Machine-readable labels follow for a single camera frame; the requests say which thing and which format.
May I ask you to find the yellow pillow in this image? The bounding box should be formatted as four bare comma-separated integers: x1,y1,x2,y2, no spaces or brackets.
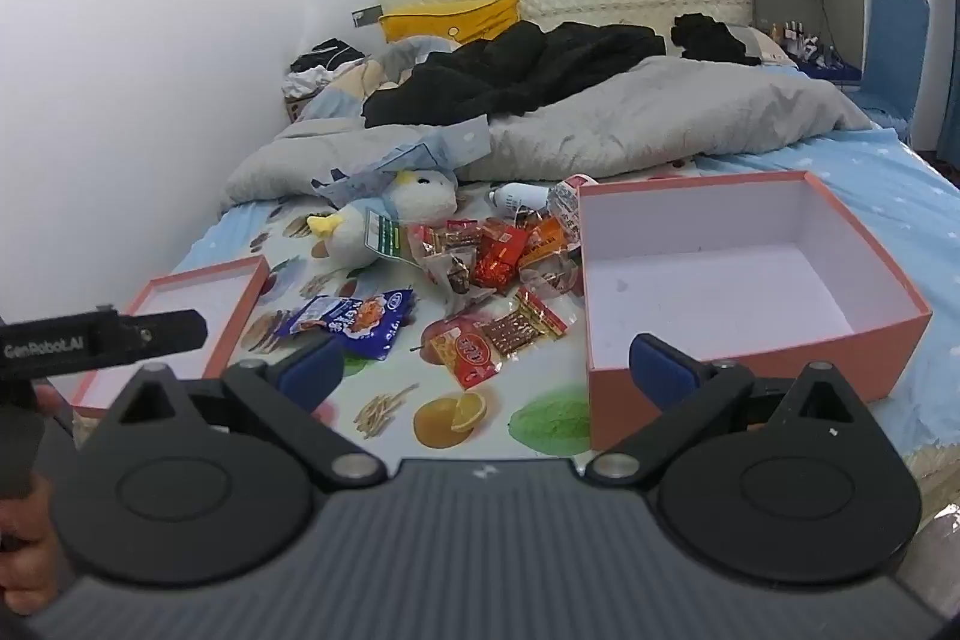
379,0,521,46

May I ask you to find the pink open gift box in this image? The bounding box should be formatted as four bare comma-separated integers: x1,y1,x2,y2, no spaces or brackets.
579,170,931,450

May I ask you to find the grey duvet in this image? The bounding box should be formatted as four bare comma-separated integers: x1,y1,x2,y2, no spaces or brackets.
220,57,871,211

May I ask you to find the clothes pile by wall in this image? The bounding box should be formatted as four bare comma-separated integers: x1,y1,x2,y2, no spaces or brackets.
281,37,366,99

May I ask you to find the small black garment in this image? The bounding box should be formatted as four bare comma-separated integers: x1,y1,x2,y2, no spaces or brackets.
670,13,761,67

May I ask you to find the silver printed snack bag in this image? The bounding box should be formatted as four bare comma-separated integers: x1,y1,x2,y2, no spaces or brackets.
547,174,597,244

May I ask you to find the clear bag black label snack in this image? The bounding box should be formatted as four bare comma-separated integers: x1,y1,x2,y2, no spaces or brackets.
409,221,480,296

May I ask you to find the green-white snack bag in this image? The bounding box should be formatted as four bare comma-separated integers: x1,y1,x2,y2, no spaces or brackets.
364,211,415,265

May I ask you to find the fruit print bed sheet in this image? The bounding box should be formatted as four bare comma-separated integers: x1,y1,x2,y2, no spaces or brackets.
181,172,590,461

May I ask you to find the red cracker snack packet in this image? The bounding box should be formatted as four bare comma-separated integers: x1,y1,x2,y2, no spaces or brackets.
428,320,501,390

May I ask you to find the pink box lid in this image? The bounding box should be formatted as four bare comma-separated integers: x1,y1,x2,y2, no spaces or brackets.
68,257,268,417

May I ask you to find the person's left hand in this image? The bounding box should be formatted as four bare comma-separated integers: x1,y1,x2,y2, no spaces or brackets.
0,383,70,616

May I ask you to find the red foil snack packet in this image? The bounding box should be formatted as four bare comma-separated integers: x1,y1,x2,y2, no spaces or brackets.
472,226,527,289

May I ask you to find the orange snack packet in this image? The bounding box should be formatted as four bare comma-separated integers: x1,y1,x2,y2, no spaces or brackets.
517,218,581,298

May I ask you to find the clear brown stick snack packet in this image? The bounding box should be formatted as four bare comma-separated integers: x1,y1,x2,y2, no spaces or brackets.
480,286,578,357

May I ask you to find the light blue paper bag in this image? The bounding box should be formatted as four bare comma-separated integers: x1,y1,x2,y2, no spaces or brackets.
311,117,491,208

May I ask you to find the blue chair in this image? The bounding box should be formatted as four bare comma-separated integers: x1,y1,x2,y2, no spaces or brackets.
850,0,931,142

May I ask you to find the black clothing pile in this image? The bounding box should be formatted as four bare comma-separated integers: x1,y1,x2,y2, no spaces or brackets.
363,21,665,128

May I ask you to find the blue snack bag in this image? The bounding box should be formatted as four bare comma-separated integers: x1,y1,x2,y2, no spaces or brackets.
277,287,413,360

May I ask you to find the white spray bottle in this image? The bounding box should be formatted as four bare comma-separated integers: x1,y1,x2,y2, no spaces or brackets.
487,182,550,216

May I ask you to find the white blue plush duck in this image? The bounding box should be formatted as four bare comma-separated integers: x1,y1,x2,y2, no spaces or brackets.
306,170,459,269

